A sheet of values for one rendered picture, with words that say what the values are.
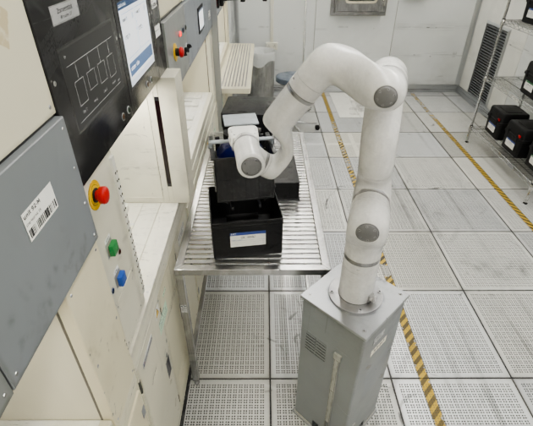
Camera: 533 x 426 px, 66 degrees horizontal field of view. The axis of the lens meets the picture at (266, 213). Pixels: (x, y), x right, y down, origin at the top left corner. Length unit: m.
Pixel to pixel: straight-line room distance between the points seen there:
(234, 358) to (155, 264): 0.93
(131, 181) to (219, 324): 1.02
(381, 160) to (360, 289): 0.47
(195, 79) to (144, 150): 1.46
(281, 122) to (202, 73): 1.95
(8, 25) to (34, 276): 0.37
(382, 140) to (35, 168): 0.80
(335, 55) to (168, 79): 0.69
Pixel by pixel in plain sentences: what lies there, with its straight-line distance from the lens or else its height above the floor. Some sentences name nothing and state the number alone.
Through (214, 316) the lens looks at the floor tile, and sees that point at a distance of 2.45.
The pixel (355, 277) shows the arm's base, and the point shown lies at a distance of 1.39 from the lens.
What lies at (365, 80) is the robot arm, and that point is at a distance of 1.03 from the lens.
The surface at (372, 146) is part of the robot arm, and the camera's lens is 1.14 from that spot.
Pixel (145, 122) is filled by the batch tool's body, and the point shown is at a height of 1.23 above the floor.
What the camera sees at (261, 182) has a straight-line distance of 1.49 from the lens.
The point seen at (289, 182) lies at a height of 0.86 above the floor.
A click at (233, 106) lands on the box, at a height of 1.01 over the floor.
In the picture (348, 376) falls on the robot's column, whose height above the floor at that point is 0.51.
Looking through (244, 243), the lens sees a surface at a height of 0.83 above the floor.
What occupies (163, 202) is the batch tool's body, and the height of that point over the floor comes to 0.87.
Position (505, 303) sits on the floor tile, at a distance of 2.88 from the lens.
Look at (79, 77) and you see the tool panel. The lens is 0.93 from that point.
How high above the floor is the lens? 1.83
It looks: 35 degrees down
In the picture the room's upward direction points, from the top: straight up
